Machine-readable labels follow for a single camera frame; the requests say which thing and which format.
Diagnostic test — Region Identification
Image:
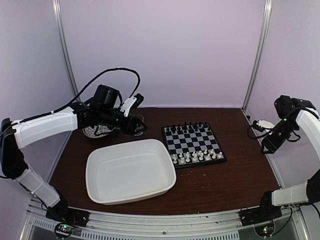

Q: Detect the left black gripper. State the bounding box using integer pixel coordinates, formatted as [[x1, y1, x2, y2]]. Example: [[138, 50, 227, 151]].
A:
[[98, 107, 148, 136]]

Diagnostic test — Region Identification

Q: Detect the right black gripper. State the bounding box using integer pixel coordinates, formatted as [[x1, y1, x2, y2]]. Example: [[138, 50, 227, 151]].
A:
[[261, 116, 299, 154]]

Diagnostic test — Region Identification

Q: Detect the white rectangular tray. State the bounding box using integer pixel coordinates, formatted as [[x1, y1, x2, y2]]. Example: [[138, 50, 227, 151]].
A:
[[85, 139, 177, 205]]

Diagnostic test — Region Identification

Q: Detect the white chess queen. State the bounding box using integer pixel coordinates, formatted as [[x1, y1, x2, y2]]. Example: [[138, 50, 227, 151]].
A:
[[192, 155, 198, 162]]

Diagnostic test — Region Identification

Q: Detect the white chess king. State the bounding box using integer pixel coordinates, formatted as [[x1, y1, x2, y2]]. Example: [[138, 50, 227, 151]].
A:
[[198, 153, 204, 161]]

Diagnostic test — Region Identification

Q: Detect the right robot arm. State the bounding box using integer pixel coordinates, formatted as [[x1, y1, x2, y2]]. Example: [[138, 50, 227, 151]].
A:
[[256, 95, 320, 221]]

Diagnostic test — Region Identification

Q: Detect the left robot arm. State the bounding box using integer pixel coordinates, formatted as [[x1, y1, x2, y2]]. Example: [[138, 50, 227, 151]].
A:
[[0, 85, 147, 222]]

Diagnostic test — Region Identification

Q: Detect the black chess pieces row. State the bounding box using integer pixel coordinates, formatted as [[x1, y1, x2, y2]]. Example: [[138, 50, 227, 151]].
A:
[[161, 121, 212, 136]]

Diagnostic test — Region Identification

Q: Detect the clear drinking glass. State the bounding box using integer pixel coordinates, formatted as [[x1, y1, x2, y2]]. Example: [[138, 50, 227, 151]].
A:
[[133, 114, 145, 137]]

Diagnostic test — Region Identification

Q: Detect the patterned ceramic plate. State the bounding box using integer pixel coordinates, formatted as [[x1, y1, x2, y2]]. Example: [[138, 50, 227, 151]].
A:
[[82, 125, 114, 139]]

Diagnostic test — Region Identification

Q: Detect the black and white chessboard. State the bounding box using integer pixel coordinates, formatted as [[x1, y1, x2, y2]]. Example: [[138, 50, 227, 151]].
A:
[[161, 128, 227, 170]]

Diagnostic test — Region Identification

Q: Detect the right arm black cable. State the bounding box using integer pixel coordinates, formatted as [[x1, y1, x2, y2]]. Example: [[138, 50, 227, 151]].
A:
[[246, 124, 272, 141]]

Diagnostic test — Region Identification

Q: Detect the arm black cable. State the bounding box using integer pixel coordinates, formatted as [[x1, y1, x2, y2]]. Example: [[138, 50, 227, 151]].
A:
[[246, 124, 272, 141], [49, 67, 141, 116]]

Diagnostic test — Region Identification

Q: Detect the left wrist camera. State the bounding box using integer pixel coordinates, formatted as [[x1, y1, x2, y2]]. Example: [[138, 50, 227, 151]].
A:
[[120, 93, 145, 117]]

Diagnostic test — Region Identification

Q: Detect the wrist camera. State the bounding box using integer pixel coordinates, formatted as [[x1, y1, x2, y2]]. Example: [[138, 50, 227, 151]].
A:
[[252, 119, 275, 132], [120, 93, 145, 117]]

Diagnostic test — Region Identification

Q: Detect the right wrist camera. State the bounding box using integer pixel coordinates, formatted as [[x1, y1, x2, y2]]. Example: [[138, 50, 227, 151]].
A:
[[252, 119, 275, 132]]

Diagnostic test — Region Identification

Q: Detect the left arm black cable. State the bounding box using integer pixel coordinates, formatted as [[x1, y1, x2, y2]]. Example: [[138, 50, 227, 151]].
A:
[[49, 67, 141, 116]]

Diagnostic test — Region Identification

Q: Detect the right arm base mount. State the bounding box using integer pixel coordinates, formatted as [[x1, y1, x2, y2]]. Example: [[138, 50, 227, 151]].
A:
[[239, 206, 282, 227]]

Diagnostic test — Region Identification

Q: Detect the front aluminium rail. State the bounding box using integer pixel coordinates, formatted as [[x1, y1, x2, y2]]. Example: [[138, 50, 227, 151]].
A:
[[19, 194, 308, 240]]

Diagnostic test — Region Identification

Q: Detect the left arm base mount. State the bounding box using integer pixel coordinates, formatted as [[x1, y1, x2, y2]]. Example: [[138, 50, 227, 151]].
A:
[[45, 207, 90, 227]]

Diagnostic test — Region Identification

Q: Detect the right aluminium frame post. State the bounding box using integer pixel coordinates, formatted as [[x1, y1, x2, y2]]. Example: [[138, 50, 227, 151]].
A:
[[241, 0, 273, 112]]

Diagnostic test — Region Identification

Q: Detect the aluminium frame post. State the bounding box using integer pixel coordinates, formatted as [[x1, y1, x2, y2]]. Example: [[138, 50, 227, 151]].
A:
[[241, 0, 273, 112], [52, 0, 79, 97]]

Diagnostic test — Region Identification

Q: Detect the left aluminium frame post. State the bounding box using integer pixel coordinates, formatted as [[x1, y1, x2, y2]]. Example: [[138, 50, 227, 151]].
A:
[[52, 0, 79, 97]]

